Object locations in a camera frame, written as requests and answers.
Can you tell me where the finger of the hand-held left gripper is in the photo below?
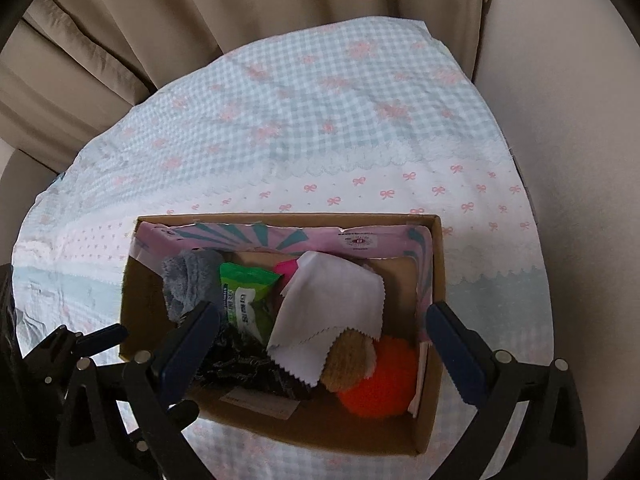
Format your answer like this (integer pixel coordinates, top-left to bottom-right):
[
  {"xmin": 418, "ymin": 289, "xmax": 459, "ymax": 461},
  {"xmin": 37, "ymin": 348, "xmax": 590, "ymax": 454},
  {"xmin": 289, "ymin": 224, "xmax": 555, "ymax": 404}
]
[
  {"xmin": 74, "ymin": 323, "xmax": 129, "ymax": 361},
  {"xmin": 21, "ymin": 324, "xmax": 83, "ymax": 388}
]

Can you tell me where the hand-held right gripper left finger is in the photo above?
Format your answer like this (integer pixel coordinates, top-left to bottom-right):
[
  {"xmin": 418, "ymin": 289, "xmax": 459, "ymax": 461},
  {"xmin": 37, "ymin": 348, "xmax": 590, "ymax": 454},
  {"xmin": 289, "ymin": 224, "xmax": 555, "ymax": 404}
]
[{"xmin": 55, "ymin": 301, "xmax": 223, "ymax": 480}]

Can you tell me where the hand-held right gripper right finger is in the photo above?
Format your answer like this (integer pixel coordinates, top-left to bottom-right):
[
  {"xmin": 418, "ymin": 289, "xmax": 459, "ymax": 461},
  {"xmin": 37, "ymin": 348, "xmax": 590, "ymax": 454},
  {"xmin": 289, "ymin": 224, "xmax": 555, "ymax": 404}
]
[{"xmin": 425, "ymin": 301, "xmax": 588, "ymax": 480}]

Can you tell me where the dark patterned cloth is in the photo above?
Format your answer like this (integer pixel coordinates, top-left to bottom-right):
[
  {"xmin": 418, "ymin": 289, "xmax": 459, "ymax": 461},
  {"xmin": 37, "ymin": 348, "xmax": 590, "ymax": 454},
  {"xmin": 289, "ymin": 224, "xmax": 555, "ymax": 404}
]
[{"xmin": 195, "ymin": 322, "xmax": 321, "ymax": 401}]

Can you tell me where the dark fuzzy sock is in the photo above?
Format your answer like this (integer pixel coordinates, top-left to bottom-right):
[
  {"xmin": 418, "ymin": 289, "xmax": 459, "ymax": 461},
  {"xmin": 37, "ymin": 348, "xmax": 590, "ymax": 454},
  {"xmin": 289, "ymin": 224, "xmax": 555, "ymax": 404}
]
[{"xmin": 161, "ymin": 249, "xmax": 226, "ymax": 323}]

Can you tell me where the orange pom-pom plush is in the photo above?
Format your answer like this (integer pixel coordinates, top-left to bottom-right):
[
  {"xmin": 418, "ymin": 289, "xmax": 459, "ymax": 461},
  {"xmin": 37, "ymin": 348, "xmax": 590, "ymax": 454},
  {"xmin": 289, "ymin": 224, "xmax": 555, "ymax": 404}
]
[{"xmin": 337, "ymin": 336, "xmax": 420, "ymax": 417}]

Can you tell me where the green wipes packet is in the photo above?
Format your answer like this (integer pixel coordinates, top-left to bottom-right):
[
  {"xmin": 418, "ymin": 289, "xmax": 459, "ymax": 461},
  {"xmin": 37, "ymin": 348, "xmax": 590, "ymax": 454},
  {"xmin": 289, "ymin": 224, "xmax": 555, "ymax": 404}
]
[{"xmin": 219, "ymin": 262, "xmax": 282, "ymax": 346}]

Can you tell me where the brown plush toy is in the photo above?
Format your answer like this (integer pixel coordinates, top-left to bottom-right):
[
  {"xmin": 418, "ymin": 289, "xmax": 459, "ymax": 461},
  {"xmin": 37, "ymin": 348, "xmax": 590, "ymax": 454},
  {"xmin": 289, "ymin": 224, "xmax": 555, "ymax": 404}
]
[{"xmin": 320, "ymin": 327, "xmax": 378, "ymax": 393}]

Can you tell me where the cardboard box with pink lining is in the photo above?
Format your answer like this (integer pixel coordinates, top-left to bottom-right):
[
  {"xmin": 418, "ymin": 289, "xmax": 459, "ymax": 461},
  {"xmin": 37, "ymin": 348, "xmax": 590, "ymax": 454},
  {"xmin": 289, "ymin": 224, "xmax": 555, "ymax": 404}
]
[{"xmin": 120, "ymin": 213, "xmax": 443, "ymax": 457}]

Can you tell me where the white cloth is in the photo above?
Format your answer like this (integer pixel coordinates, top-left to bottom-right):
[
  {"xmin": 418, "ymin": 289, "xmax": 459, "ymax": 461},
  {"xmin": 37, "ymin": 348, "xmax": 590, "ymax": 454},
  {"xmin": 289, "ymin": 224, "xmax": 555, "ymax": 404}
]
[{"xmin": 266, "ymin": 251, "xmax": 386, "ymax": 388}]

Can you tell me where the pink block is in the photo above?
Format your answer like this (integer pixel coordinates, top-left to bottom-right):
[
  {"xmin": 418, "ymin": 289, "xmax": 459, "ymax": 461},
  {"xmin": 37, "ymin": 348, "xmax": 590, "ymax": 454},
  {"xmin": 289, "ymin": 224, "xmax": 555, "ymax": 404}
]
[{"xmin": 274, "ymin": 259, "xmax": 301, "ymax": 297}]

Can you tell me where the checked blanket with pink bows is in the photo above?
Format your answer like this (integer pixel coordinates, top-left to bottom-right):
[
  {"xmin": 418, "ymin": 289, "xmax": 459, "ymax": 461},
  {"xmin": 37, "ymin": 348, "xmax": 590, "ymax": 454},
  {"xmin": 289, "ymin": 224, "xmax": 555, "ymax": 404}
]
[{"xmin": 10, "ymin": 16, "xmax": 553, "ymax": 480}]

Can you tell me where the beige curtain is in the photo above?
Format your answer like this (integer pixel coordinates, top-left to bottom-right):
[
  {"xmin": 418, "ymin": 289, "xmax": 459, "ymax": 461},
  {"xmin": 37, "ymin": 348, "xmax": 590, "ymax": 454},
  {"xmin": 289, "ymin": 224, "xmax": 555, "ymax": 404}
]
[{"xmin": 0, "ymin": 0, "xmax": 501, "ymax": 176}]

